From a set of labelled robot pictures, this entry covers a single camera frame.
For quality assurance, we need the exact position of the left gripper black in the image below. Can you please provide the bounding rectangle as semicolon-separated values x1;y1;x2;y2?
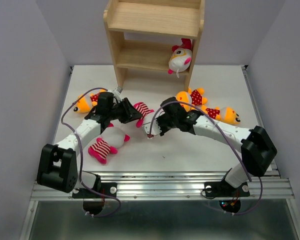
107;97;143;124

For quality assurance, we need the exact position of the white pink plush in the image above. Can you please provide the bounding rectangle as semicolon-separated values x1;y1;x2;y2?
133;101;155;129
88;123;130;165
168;38;193;77

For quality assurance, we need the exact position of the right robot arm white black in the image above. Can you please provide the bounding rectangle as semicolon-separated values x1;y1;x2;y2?
142;97;278;199

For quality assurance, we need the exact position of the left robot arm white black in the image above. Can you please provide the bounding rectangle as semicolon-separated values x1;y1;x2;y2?
36;91;142;193

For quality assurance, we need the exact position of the wooden shelf unit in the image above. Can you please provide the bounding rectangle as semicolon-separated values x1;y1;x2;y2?
103;0;206;90

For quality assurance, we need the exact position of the orange plush facing up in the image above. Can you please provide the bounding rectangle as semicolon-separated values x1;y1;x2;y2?
175;88;208;114

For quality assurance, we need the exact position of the orange plush at left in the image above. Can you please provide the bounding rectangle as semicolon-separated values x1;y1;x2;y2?
73;89;106;113

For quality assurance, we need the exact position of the orange plush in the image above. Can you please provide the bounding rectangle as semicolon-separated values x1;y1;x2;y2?
201;105;241;125
73;89;106;113

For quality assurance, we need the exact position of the orange plush far right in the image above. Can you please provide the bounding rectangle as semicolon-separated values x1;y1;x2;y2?
201;105;241;125

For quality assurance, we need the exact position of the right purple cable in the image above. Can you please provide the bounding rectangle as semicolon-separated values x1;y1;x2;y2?
149;101;264;216

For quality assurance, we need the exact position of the purple cable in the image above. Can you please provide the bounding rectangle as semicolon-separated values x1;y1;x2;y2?
149;101;264;216
60;87;122;218

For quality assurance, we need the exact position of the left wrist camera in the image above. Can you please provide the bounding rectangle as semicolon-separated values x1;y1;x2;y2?
110;86;123;102

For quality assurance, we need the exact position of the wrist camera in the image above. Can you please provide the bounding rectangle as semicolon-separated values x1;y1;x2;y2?
110;86;123;102
141;122;161;139

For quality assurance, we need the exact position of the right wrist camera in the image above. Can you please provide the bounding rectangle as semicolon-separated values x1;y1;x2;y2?
141;122;161;139

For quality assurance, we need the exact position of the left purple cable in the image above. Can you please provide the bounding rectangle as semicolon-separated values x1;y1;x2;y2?
60;87;122;218

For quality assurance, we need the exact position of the aluminium mounting rail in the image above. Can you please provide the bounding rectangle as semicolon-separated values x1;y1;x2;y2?
29;171;296;201

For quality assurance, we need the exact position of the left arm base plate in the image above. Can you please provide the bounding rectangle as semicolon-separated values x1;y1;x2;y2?
72;182;118;199

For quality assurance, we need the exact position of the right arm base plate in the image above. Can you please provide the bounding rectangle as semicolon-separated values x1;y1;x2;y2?
201;181;250;199

